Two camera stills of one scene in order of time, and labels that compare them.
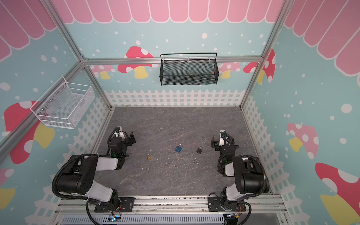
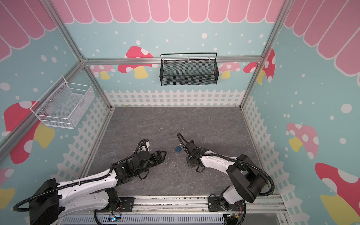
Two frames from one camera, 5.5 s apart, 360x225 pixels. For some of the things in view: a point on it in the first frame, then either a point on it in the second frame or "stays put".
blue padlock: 178,148 stays put
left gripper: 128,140 → 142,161
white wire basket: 63,104 stays put
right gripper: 216,143 → 190,153
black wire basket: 181,69 stays put
